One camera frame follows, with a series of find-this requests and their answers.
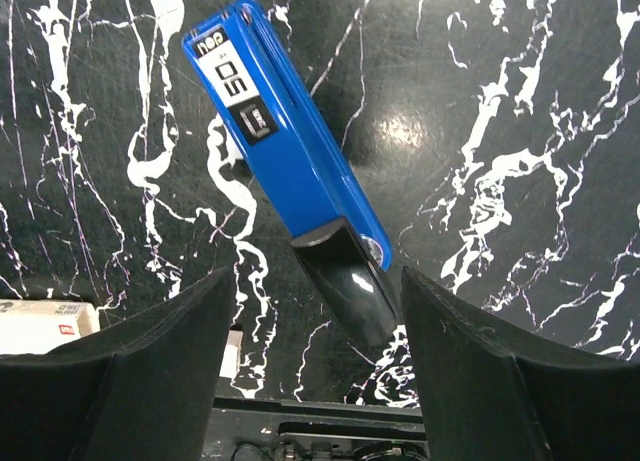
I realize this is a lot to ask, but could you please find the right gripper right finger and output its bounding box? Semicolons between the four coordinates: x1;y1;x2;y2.
401;268;639;460

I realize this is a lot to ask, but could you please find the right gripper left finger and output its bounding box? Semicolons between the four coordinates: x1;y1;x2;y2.
1;268;235;460

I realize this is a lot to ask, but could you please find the blue black stapler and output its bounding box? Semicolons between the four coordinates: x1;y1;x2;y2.
182;0;399;346

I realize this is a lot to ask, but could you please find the white staple box left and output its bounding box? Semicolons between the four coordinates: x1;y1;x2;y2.
1;299;100;355

